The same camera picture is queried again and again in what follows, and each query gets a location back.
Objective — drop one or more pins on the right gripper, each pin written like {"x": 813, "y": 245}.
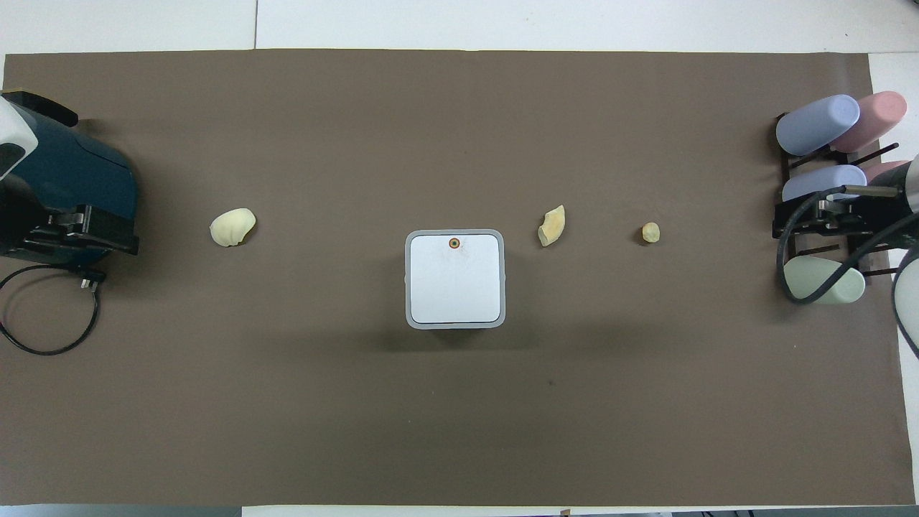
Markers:
{"x": 879, "y": 214}

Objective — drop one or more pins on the dark teal appliance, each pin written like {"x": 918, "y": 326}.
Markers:
{"x": 86, "y": 169}

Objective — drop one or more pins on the pink cup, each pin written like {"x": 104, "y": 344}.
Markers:
{"x": 877, "y": 118}
{"x": 884, "y": 169}

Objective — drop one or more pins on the lavender cup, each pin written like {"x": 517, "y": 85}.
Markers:
{"x": 826, "y": 181}
{"x": 817, "y": 125}

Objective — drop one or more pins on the cream wedge-shaped trash piece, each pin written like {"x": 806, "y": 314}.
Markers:
{"x": 551, "y": 227}

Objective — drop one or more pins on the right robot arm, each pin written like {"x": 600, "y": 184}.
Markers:
{"x": 909, "y": 287}

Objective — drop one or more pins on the dark cup rack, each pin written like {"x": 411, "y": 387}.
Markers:
{"x": 797, "y": 240}

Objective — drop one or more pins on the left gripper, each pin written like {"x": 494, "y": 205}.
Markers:
{"x": 21, "y": 226}

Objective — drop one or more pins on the pale green cup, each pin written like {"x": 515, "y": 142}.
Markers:
{"x": 826, "y": 281}

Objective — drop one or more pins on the white bin with grey rim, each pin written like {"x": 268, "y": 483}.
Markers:
{"x": 454, "y": 283}

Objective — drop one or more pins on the large cream crumpled trash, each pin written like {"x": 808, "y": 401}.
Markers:
{"x": 231, "y": 227}

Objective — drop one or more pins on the small cream trash ball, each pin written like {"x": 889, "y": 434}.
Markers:
{"x": 650, "y": 232}

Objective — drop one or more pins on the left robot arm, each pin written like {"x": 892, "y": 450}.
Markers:
{"x": 13, "y": 136}

